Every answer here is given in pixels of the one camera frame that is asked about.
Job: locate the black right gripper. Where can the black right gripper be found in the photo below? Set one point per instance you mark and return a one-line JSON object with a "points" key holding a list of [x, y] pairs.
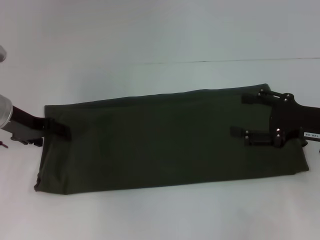
{"points": [[297, 117]]}

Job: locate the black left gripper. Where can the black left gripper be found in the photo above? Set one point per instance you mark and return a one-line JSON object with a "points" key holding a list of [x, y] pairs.
{"points": [[27, 125]]}

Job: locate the dark green shirt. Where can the dark green shirt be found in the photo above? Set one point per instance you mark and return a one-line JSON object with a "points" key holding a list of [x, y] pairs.
{"points": [[162, 140]]}

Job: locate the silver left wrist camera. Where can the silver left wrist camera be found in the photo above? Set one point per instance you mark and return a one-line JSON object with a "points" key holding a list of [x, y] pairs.
{"points": [[2, 53]]}

